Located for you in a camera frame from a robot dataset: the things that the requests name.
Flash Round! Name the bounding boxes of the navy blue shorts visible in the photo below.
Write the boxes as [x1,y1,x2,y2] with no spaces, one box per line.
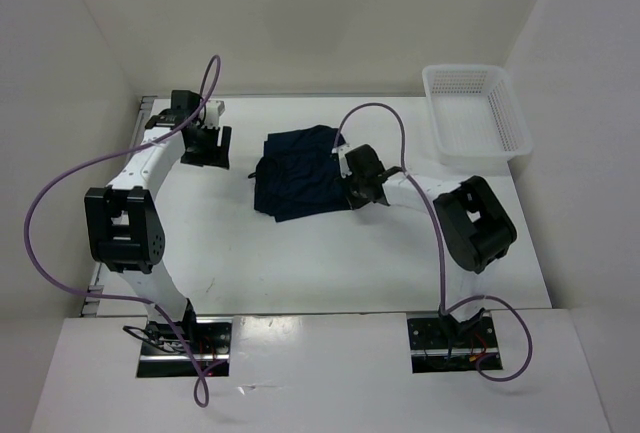
[250,125,350,222]

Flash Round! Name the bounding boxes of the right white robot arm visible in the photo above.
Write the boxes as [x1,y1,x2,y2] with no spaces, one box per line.
[332,144,517,346]

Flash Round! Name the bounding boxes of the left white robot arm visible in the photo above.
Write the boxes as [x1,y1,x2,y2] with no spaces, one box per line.
[84,90,232,353]

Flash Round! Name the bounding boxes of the white plastic basket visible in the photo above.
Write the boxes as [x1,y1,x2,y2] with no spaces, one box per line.
[422,64,533,167]

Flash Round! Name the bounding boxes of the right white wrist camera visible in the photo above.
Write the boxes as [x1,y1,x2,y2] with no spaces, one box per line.
[331,143,352,178]

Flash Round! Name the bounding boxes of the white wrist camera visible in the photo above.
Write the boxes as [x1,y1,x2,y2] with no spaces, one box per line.
[200,100,225,129]
[331,143,352,178]

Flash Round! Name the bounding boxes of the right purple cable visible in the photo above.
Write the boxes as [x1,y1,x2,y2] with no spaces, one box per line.
[337,102,534,383]

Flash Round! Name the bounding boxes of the purple cable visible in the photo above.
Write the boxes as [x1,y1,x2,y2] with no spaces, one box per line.
[23,54,224,408]
[337,102,534,383]

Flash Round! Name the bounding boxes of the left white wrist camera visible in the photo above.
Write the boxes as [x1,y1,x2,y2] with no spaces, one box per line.
[200,100,225,129]

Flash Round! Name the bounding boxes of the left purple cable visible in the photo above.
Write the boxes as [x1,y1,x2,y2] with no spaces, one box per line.
[23,54,224,408]

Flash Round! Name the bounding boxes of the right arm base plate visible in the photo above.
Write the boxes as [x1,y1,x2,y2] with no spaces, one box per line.
[406,311,503,374]

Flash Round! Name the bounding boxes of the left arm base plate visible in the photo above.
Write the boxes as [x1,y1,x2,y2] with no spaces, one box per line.
[123,318,232,379]

